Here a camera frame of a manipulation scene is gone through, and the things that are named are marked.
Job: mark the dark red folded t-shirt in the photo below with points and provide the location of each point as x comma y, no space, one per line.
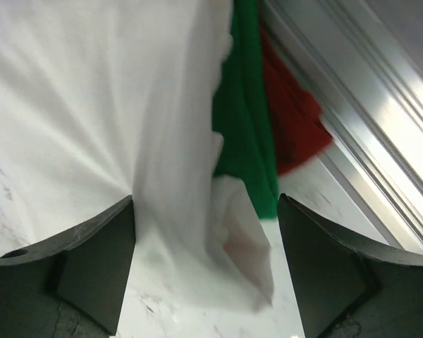
295,115

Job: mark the white Coca-Cola t-shirt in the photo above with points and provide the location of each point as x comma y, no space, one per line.
100,100

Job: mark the green folded t-shirt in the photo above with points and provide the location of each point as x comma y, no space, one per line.
241,115

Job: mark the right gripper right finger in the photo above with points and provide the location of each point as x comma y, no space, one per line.
346,284

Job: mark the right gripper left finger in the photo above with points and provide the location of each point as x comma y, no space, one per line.
73,283

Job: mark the aluminium frame rail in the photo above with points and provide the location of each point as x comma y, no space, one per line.
372,102

